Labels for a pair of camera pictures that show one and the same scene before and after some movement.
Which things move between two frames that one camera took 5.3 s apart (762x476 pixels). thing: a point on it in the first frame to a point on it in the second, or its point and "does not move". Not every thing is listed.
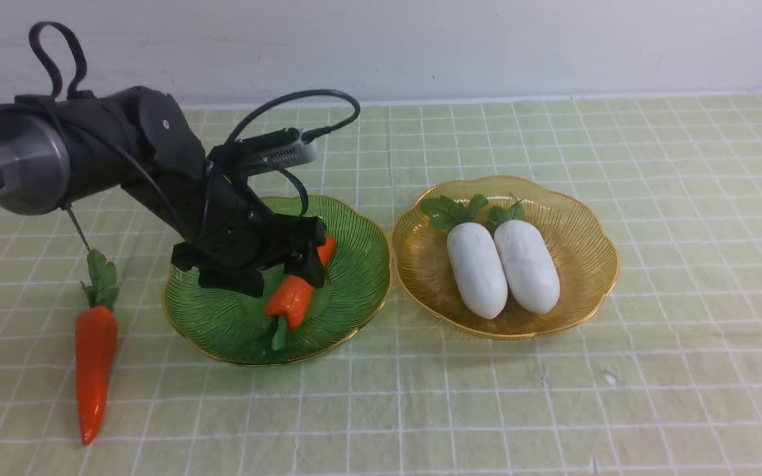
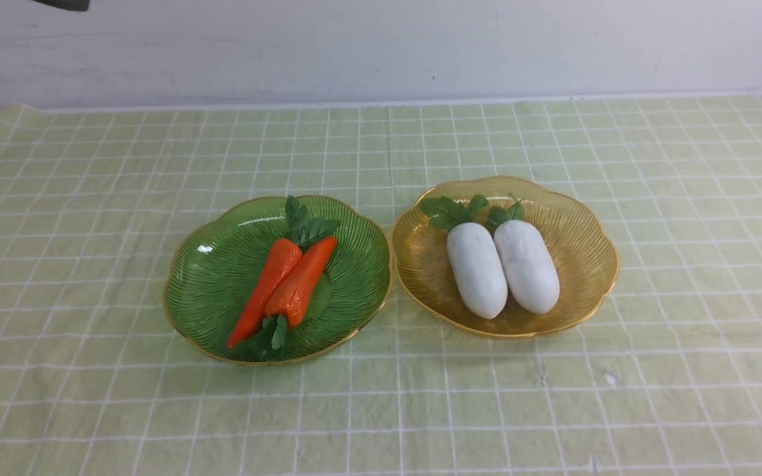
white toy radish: x=474 y=254 does not move
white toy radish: x=526 y=260 does not move
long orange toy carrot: x=96 y=334 to x=282 y=259
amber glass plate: x=584 y=245 does not move
